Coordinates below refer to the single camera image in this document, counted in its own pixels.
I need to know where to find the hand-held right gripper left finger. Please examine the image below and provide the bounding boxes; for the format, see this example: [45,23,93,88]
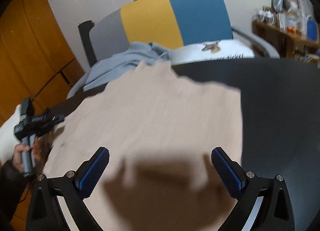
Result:
[26,147,110,231]

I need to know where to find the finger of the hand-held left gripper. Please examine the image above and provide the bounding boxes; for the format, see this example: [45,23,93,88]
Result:
[46,113,66,128]

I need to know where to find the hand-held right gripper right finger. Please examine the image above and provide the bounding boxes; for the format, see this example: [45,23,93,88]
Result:
[211,147,295,231]

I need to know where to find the beige knit sweater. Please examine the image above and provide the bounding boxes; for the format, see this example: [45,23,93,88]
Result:
[42,60,244,231]

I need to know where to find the person's left forearm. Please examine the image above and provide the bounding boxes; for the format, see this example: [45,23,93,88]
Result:
[0,160,34,224]

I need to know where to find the person's left hand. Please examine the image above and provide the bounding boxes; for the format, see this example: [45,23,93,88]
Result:
[13,138,42,171]

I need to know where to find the white cloth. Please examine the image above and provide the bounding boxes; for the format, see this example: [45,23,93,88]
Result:
[0,104,23,161]

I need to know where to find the light blue shirt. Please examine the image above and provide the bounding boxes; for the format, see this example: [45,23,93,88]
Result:
[67,41,173,99]

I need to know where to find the orange wooden wardrobe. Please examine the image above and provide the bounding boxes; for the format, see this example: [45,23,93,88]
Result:
[0,0,85,126]

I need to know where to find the white printed pillow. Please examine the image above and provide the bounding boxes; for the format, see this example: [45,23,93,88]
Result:
[172,40,255,66]

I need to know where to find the grey yellow blue armchair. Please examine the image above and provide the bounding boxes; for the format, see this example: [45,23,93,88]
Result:
[78,0,280,67]

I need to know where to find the wooden table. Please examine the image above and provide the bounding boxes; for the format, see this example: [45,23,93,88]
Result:
[252,19,320,61]

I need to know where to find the round tin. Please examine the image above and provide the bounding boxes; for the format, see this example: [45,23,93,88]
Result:
[285,12,300,30]

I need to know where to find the blue folding chair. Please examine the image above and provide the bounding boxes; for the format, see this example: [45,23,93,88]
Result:
[306,16,319,41]

